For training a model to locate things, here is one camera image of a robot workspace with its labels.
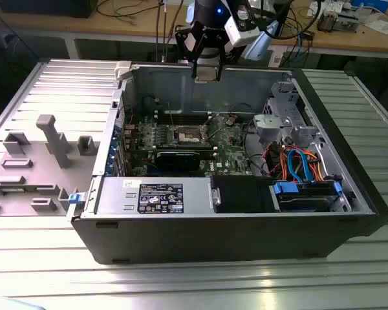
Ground silver CPU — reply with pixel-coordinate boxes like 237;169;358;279
195;65;221;84

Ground black PC case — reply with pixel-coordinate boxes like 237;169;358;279
66;59;388;266

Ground white paper sheets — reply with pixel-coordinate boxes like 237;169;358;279
363;17;388;36

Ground black graphics card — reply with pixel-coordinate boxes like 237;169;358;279
129;145;215;174

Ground black RAM slot bank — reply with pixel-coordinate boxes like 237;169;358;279
155;108;214;126

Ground blue cardboard box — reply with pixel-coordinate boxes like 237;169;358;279
354;0;387;10

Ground silver power supply unit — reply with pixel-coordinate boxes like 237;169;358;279
95;176;213;216

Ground orange power wire bundle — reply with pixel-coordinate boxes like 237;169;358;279
277;147;327;182

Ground grey parts rack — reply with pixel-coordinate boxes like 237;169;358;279
0;114;101;217

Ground hard disk in blue carrier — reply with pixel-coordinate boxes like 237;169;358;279
271;180;343;212

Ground silver drive cage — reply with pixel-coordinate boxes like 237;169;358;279
255;80;355;212

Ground white camera with black mount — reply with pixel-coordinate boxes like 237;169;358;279
224;6;260;48

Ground white QR code tag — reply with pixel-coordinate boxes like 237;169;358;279
268;46;284;67

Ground black power supply label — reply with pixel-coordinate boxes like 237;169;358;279
138;183;184;214

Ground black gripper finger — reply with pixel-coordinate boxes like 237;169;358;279
175;21;205;79
213;32;228;81

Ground red data wire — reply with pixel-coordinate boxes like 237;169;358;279
261;143;281;178

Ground green motherboard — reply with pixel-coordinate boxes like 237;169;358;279
122;111;256;177

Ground blue expansion slot clips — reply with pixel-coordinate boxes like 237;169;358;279
105;124;122;177

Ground wooden workbench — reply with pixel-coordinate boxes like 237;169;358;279
0;0;388;59

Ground white printed cards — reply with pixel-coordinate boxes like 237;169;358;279
307;0;327;17

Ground CPU socket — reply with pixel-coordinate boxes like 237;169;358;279
171;124;211;145

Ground blue data wire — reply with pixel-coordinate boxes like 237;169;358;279
286;150;314;184

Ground blue hanging cable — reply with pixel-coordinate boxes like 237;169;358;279
290;25;311;62

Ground black cable loop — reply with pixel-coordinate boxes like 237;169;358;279
242;119;271;177

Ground white plastic case latch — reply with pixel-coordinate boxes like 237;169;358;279
114;61;132;81

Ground grey electronic device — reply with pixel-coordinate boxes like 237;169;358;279
335;8;360;33

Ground copper coil component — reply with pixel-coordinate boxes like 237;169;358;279
316;10;337;32

